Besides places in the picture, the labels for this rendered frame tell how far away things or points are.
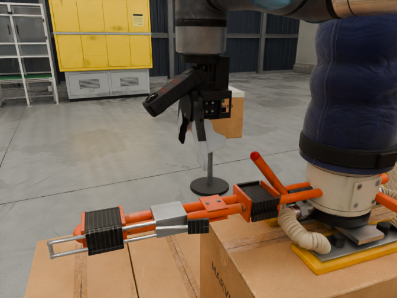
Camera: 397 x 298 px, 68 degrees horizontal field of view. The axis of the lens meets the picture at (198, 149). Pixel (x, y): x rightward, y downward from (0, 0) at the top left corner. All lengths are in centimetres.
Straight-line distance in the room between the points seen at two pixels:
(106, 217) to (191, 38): 38
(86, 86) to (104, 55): 87
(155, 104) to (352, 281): 56
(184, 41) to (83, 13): 722
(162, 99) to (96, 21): 723
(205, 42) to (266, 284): 50
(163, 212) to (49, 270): 87
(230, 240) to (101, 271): 70
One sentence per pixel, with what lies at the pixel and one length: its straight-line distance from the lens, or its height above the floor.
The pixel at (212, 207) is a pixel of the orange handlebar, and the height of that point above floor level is 109.
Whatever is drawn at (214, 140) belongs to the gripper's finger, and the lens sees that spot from 54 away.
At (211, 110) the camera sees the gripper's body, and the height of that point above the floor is 131.
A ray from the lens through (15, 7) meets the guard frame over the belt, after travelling 768.
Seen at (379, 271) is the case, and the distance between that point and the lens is 83.
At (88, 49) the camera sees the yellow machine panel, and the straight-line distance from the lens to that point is 771.
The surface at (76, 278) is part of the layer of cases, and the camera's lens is 137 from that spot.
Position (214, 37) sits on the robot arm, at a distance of 52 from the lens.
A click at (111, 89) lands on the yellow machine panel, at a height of 24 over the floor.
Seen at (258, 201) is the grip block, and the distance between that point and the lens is 68.
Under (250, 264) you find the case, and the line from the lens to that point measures 75.
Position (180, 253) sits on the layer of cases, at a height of 54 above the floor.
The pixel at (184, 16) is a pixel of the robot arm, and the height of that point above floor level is 147.
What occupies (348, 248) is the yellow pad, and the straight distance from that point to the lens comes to 83.
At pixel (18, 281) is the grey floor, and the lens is 234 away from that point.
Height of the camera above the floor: 144
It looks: 20 degrees down
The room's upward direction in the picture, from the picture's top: straight up
